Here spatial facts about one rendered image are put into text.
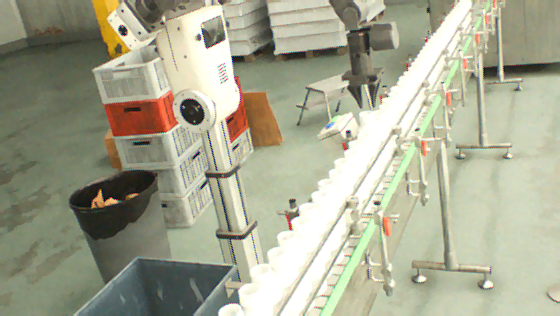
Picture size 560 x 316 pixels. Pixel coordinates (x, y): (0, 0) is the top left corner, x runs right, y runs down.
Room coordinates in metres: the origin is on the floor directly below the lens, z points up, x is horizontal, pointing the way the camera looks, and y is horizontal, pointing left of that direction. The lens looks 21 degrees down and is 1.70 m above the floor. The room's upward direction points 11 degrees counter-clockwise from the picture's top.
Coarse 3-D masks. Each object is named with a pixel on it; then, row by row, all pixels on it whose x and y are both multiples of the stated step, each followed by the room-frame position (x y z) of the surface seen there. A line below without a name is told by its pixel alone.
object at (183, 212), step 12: (204, 180) 3.79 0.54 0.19; (192, 192) 3.61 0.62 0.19; (204, 192) 3.76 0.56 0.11; (168, 204) 3.53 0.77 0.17; (180, 204) 3.49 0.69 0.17; (192, 204) 3.58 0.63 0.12; (204, 204) 3.72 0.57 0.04; (168, 216) 3.54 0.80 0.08; (180, 216) 3.51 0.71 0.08; (192, 216) 3.54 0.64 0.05
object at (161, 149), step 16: (176, 128) 3.59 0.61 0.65; (128, 144) 3.59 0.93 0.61; (144, 144) 3.91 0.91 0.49; (160, 144) 3.51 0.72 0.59; (176, 144) 3.56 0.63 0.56; (192, 144) 3.74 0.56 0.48; (128, 160) 3.60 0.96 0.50; (144, 160) 3.56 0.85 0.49; (160, 160) 3.52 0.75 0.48; (176, 160) 3.50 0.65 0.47
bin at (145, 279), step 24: (144, 264) 1.41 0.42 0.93; (168, 264) 1.38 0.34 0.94; (192, 264) 1.34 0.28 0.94; (216, 264) 1.31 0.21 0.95; (120, 288) 1.34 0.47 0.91; (144, 288) 1.41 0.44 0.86; (168, 288) 1.39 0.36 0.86; (192, 288) 1.35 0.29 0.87; (216, 288) 1.20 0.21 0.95; (96, 312) 1.25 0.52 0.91; (120, 312) 1.32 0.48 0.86; (144, 312) 1.39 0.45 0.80; (168, 312) 1.40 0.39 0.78; (192, 312) 1.36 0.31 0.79; (216, 312) 1.17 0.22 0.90
